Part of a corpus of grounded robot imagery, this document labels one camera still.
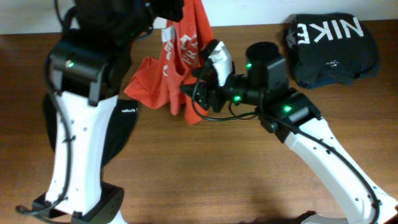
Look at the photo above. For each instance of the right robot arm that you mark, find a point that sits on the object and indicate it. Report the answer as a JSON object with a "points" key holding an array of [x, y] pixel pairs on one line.
{"points": [[293, 118]]}

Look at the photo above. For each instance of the red soccer t-shirt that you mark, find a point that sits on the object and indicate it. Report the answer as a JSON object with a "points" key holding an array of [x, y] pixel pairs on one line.
{"points": [[157, 82]]}

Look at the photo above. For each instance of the black athletic shirt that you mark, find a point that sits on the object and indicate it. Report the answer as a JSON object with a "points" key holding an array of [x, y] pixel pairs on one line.
{"points": [[120, 126]]}

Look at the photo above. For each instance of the folded black Nike shirt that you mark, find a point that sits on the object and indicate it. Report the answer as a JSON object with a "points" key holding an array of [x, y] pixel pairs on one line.
{"points": [[331, 48]]}

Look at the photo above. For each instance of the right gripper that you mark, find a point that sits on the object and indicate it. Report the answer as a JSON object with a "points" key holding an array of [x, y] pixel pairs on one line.
{"points": [[209, 90]]}

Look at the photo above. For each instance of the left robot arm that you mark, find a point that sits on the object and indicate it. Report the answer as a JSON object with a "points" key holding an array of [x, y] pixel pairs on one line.
{"points": [[83, 74]]}

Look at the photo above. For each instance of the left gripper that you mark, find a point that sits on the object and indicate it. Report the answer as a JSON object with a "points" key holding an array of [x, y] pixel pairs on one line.
{"points": [[173, 11]]}

